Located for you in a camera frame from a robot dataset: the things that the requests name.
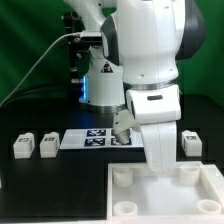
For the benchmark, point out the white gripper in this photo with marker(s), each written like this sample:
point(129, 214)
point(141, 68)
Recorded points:
point(160, 142)

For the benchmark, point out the white square tabletop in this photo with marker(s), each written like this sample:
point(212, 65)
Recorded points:
point(137, 196)

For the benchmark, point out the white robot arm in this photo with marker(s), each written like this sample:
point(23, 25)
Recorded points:
point(132, 70)

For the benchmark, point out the white marker plate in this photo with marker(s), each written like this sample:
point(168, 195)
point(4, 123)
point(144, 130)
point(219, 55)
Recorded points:
point(95, 138)

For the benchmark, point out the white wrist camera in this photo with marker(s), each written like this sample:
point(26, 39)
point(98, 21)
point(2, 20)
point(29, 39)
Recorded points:
point(154, 106)

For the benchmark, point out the white obstacle bracket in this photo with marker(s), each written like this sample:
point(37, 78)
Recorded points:
point(213, 182)

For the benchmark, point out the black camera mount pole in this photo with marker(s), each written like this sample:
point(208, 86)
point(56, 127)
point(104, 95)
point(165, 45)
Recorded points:
point(72, 23)

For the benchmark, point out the mounted depth camera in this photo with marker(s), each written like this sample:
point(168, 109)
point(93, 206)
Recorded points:
point(91, 37)

